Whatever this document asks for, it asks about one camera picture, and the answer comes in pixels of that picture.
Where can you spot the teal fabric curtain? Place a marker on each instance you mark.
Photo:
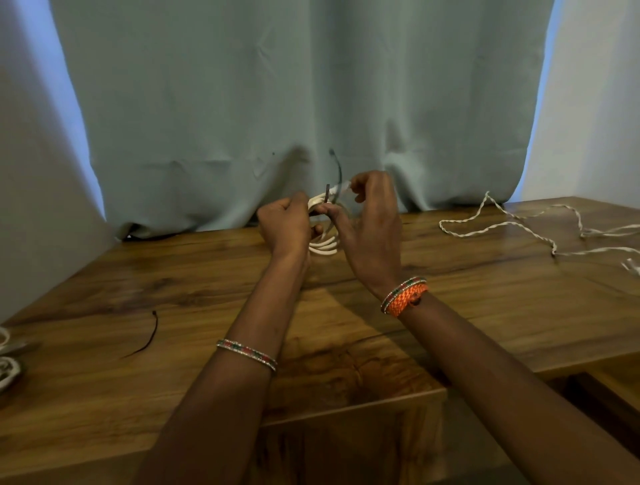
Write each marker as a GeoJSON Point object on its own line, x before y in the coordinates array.
{"type": "Point", "coordinates": [300, 75]}

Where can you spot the person's right forearm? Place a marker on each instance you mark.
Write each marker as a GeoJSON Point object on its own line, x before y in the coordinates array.
{"type": "Point", "coordinates": [510, 399]}

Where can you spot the wooden drawer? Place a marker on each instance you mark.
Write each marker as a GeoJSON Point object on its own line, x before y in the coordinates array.
{"type": "Point", "coordinates": [610, 394]}

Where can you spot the long black twist tie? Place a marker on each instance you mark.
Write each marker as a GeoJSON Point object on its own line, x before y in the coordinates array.
{"type": "Point", "coordinates": [340, 172]}

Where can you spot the person's right hand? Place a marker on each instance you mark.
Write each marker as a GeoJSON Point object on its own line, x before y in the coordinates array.
{"type": "Point", "coordinates": [372, 240]}

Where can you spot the person's left forearm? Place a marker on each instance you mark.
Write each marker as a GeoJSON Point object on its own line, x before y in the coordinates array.
{"type": "Point", "coordinates": [225, 409]}

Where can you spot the silver beaded bangle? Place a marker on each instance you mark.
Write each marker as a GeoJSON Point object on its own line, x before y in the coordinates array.
{"type": "Point", "coordinates": [247, 354]}

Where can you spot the wooden desk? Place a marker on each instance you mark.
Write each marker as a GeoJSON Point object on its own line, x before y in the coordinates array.
{"type": "Point", "coordinates": [350, 350]}

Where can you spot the person's left hand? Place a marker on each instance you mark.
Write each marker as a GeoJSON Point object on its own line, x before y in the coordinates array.
{"type": "Point", "coordinates": [285, 230]}

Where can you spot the short black twist tie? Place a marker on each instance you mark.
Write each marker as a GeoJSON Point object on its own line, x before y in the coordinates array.
{"type": "Point", "coordinates": [152, 332]}

